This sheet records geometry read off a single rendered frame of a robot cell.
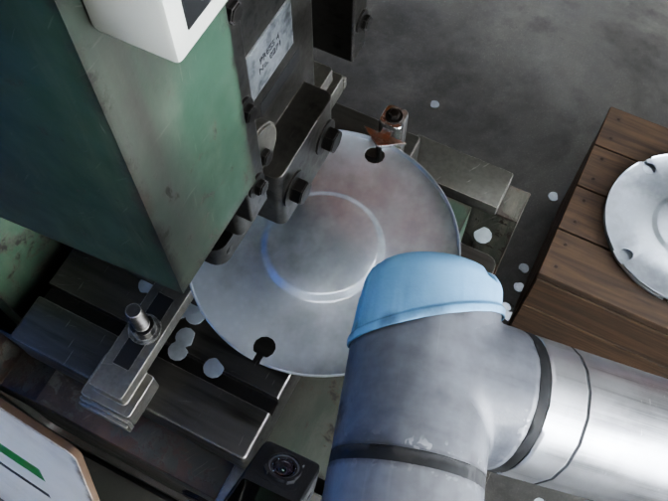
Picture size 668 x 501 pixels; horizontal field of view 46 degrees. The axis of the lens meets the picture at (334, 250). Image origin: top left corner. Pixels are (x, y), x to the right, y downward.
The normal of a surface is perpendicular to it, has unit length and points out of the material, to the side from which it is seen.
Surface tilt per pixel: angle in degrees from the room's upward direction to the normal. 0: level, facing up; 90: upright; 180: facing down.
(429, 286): 5
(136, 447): 0
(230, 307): 0
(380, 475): 18
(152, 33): 90
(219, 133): 90
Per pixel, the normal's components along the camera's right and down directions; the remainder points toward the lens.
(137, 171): 0.89, 0.40
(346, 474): -0.75, -0.41
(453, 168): 0.00, -0.44
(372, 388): -0.53, -0.46
